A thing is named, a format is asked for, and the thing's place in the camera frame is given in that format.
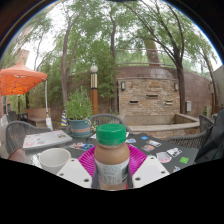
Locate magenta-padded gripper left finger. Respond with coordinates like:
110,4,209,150
56,144,99,190

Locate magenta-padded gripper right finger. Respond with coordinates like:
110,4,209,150
125,143,171,190

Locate green-capped brown drink bottle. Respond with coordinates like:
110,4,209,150
93,123,131,191

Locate black laptop with stickers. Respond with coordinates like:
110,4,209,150
124,132,200,174

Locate white ceramic mug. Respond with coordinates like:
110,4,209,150
36,147,72,175

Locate colourful photo card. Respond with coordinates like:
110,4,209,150
69,142,96,152

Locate silver laptop with stickers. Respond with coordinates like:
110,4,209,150
22,129,73,151

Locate green plant in blue pot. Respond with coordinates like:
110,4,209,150
63,87,95,139

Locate blue-yellow striped cone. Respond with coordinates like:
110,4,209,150
60,109,70,128

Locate dark forked-trunk tree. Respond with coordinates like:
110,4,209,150
123,0,221,116

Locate slim grey-trunked tree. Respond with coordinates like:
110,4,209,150
33,0,118,116

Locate orange canopy tent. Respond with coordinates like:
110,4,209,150
0,61,54,132

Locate globe-topped lamp post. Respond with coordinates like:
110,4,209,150
89,64,100,116

